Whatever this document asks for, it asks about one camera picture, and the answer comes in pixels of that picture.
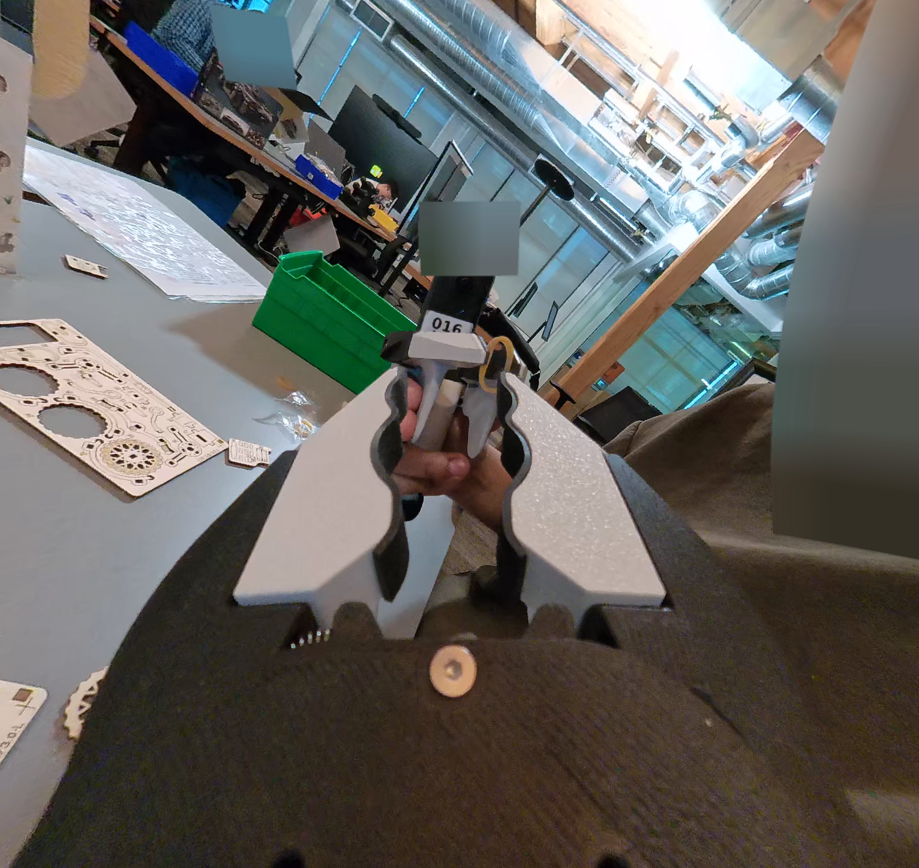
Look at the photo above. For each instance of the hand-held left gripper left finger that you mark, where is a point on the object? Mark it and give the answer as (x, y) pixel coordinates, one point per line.
(323, 509)

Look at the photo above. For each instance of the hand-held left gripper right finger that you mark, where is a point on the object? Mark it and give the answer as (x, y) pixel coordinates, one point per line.
(574, 516)

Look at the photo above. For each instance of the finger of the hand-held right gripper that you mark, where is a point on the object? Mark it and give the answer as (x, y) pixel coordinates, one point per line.
(434, 408)
(477, 416)

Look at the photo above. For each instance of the yellow rubber band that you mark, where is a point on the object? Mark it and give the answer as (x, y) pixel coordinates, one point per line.
(490, 380)

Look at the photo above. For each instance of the grey desk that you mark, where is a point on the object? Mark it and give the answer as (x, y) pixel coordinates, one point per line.
(108, 581)

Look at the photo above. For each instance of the person's right hand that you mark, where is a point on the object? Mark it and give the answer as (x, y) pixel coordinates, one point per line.
(445, 473)

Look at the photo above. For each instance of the small wooden puzzle piece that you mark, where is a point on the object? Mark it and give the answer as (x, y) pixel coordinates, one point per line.
(249, 452)
(85, 266)

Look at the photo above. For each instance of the clear plastic bag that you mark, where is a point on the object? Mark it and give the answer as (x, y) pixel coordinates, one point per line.
(291, 416)

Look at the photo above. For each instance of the black office chair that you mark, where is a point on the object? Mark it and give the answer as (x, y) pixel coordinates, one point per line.
(624, 412)

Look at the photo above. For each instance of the green plastic bin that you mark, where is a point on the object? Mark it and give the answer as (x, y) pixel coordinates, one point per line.
(323, 315)

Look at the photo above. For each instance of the black round floor lamp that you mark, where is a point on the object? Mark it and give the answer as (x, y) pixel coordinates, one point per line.
(553, 179)

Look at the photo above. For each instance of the black monitor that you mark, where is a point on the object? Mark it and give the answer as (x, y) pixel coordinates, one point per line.
(380, 143)

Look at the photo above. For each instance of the small blue bin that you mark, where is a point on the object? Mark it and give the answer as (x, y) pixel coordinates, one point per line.
(319, 175)

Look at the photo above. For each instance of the wooden puzzle sheet round holes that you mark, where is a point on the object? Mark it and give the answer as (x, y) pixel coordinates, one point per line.
(115, 408)

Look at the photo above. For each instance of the person's brown sweater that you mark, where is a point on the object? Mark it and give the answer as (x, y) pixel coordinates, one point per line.
(775, 631)

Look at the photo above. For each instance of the wooden beam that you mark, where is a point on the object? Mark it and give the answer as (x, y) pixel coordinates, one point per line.
(689, 265)

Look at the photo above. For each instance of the dark printed box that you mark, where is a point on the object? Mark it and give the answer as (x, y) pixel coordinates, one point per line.
(240, 103)

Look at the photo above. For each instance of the long wooden table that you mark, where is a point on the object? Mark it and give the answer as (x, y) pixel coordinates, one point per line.
(215, 129)

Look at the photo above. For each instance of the wooden gear piece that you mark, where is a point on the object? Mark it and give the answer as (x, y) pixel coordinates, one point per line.
(82, 703)

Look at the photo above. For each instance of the white instruction sheet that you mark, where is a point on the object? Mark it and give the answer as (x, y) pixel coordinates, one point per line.
(129, 222)

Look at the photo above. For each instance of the wooden card piece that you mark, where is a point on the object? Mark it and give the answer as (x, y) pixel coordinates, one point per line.
(18, 717)

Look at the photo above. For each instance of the blue plastic bin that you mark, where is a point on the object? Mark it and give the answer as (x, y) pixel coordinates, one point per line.
(161, 57)

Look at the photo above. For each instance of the leaning cardboard poster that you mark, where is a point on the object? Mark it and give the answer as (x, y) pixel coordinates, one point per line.
(13, 164)

